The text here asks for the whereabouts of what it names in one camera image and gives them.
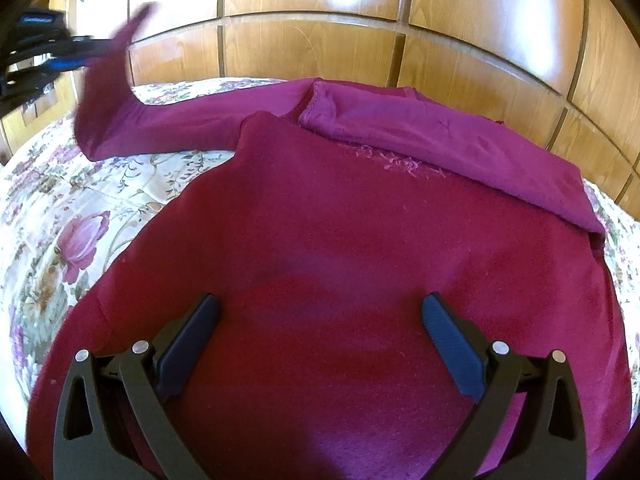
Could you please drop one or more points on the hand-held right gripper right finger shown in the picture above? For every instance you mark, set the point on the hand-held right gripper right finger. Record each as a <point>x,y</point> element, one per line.
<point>450,342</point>

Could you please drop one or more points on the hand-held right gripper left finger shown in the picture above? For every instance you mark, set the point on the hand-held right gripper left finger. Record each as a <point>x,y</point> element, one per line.
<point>187,342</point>

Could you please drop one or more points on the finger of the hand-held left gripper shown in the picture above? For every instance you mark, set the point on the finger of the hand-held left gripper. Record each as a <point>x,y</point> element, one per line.
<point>70,62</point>
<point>87,42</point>

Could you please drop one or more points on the magenta knit sweater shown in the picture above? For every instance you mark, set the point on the magenta knit sweater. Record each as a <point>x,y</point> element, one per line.
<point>325,210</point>

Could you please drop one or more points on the floral bedspread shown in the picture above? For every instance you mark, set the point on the floral bedspread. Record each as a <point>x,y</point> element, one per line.
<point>75,200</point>

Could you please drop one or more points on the wooden wardrobe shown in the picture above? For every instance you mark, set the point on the wooden wardrobe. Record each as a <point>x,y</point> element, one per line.
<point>450,25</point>

